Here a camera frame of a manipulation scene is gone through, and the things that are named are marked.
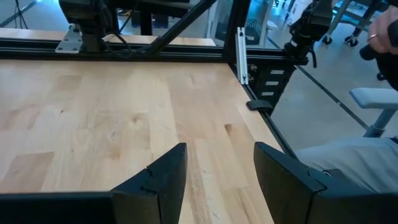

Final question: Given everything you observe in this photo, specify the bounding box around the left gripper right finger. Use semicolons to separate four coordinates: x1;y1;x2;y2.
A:
253;141;379;224

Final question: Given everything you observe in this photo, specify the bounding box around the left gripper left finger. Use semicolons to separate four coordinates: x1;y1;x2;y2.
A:
111;142;188;224

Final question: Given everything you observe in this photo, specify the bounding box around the black table edge clamp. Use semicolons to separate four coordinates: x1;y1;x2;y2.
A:
246;100;274;112

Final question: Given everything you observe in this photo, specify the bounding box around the black box with white labels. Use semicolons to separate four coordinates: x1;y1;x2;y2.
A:
248;63;295;108

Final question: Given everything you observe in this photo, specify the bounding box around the grey stool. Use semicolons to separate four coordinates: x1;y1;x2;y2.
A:
349;86;398;138

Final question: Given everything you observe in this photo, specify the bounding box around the grey wheeled cart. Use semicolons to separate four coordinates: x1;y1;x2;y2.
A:
322;0;382;47

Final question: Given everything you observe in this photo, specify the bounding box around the person's hand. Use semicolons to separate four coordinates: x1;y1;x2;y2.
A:
368;5;398;55

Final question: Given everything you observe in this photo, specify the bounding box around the black aluminium table frame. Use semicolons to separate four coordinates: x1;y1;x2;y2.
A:
0;0;312;159

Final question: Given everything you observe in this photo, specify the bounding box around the silver aluminium bracket bar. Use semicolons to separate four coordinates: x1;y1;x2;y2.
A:
235;27;250;86

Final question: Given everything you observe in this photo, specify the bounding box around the black leader arm handle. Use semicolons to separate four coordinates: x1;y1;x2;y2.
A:
359;20;398;62

